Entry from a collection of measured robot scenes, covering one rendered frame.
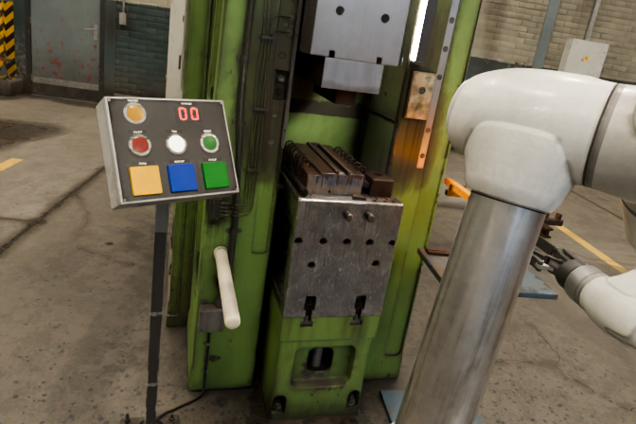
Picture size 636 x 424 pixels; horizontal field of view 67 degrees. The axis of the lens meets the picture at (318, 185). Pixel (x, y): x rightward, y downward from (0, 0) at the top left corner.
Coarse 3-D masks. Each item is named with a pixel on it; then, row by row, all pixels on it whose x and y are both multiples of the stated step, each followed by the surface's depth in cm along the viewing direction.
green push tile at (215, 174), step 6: (216, 162) 138; (222, 162) 139; (204, 168) 135; (210, 168) 136; (216, 168) 137; (222, 168) 139; (204, 174) 135; (210, 174) 136; (216, 174) 137; (222, 174) 138; (204, 180) 135; (210, 180) 135; (216, 180) 136; (222, 180) 138; (228, 180) 139; (204, 186) 135; (210, 186) 135; (216, 186) 136; (222, 186) 137; (228, 186) 139
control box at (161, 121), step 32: (128, 128) 124; (160, 128) 130; (192, 128) 136; (224, 128) 143; (128, 160) 123; (160, 160) 128; (192, 160) 134; (224, 160) 140; (128, 192) 121; (192, 192) 132; (224, 192) 138
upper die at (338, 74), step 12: (300, 60) 181; (312, 60) 164; (324, 60) 151; (336, 60) 152; (300, 72) 180; (312, 72) 163; (324, 72) 152; (336, 72) 153; (348, 72) 154; (360, 72) 155; (372, 72) 156; (324, 84) 153; (336, 84) 154; (348, 84) 155; (360, 84) 156; (372, 84) 157
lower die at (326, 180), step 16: (304, 144) 201; (320, 144) 201; (320, 160) 179; (336, 160) 178; (304, 176) 166; (320, 176) 163; (336, 176) 165; (352, 176) 166; (320, 192) 165; (336, 192) 167; (352, 192) 168
